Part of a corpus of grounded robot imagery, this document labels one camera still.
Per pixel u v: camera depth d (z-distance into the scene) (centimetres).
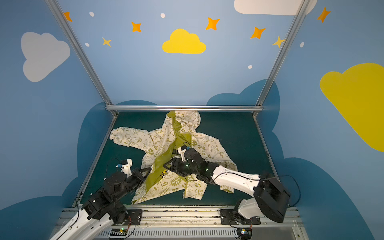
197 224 73
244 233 73
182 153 74
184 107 119
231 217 75
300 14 72
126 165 69
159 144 101
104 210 54
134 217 74
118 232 73
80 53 84
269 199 42
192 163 60
